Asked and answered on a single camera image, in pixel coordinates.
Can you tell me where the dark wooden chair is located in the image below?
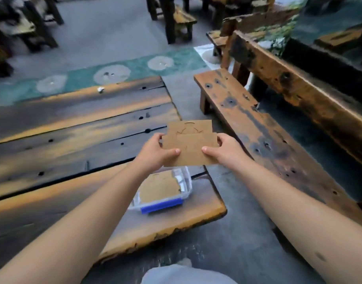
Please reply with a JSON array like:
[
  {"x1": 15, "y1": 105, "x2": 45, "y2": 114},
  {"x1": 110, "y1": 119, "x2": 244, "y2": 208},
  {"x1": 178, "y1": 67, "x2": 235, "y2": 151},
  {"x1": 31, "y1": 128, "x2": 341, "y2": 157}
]
[{"x1": 206, "y1": 9, "x2": 300, "y2": 70}]

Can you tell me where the dark wooden table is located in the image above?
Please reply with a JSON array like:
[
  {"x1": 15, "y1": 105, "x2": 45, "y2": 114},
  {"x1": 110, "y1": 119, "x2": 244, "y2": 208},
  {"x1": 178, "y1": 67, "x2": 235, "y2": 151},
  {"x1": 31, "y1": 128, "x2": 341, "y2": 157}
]
[{"x1": 183, "y1": 0, "x2": 277, "y2": 30}]

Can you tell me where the green leafy plant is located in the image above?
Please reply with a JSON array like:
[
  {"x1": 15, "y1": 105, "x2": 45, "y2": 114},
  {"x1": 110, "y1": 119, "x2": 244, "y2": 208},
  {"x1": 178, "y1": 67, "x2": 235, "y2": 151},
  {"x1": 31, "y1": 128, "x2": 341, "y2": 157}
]
[{"x1": 255, "y1": 0, "x2": 310, "y2": 56}]

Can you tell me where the person's right forearm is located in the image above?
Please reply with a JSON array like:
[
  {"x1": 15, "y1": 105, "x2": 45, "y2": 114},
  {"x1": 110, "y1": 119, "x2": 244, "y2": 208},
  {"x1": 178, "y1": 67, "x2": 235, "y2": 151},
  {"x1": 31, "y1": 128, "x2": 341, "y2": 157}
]
[{"x1": 228, "y1": 159, "x2": 362, "y2": 284}]

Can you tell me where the green mat with round patches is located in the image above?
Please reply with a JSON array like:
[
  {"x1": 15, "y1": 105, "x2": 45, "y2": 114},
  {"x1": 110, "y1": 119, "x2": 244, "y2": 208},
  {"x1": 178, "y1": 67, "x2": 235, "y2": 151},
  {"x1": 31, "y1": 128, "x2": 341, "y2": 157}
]
[{"x1": 0, "y1": 47, "x2": 208, "y2": 107}]

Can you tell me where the rustic wooden table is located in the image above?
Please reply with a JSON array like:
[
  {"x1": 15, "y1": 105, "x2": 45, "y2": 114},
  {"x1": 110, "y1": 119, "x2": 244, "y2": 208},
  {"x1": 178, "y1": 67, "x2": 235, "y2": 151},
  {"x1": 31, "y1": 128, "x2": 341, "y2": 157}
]
[{"x1": 0, "y1": 76, "x2": 228, "y2": 276}]

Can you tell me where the person's right hand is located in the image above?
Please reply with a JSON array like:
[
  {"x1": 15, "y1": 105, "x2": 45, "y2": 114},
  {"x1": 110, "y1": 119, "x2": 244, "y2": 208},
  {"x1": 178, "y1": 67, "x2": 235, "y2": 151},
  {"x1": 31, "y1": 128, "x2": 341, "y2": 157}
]
[{"x1": 201, "y1": 133, "x2": 252, "y2": 171}]

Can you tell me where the brown die-cut cardboard sheet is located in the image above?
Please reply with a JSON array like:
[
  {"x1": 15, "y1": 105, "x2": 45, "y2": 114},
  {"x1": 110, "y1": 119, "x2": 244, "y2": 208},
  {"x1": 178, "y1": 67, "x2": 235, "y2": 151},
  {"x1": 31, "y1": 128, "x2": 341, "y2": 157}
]
[{"x1": 162, "y1": 120, "x2": 220, "y2": 167}]

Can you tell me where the person's left forearm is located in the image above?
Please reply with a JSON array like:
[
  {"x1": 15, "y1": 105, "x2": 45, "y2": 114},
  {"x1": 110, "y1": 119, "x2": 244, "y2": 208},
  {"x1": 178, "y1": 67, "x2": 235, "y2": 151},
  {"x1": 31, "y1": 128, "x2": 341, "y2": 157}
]
[{"x1": 0, "y1": 161, "x2": 154, "y2": 284}]

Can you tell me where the stack of brown cardboard sheets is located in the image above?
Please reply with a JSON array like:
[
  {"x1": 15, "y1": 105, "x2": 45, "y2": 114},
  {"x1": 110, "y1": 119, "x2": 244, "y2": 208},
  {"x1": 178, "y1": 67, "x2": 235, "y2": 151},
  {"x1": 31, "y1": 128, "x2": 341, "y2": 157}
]
[{"x1": 138, "y1": 169, "x2": 182, "y2": 204}]

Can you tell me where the rustic wooden bench with backrest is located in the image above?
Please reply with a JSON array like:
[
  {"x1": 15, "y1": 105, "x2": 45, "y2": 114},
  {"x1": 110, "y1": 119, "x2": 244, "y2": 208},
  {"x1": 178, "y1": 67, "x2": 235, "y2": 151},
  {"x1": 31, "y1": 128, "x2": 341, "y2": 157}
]
[{"x1": 194, "y1": 30, "x2": 362, "y2": 231}]

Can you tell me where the clear plastic container blue latch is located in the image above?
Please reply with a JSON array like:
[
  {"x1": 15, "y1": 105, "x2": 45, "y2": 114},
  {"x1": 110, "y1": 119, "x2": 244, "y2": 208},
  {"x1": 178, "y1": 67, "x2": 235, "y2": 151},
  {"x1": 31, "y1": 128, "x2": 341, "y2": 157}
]
[{"x1": 128, "y1": 166, "x2": 193, "y2": 215}]

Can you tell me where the small wooden bench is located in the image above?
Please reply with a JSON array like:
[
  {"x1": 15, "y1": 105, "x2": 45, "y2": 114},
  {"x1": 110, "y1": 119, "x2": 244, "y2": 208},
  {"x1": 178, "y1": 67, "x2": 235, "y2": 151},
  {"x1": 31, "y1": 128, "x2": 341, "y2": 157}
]
[{"x1": 146, "y1": 0, "x2": 198, "y2": 45}]

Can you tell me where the dark wooden bench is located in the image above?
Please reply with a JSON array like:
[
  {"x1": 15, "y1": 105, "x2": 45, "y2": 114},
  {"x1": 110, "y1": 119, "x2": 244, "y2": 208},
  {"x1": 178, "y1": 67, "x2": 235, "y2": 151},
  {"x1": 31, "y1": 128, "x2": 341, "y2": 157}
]
[{"x1": 0, "y1": 0, "x2": 65, "y2": 78}]

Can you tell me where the person's left hand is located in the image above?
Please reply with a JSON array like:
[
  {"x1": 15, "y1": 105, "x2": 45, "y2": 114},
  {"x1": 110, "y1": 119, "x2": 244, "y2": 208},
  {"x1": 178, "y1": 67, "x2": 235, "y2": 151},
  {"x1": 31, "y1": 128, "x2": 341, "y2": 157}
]
[{"x1": 133, "y1": 133, "x2": 181, "y2": 174}]

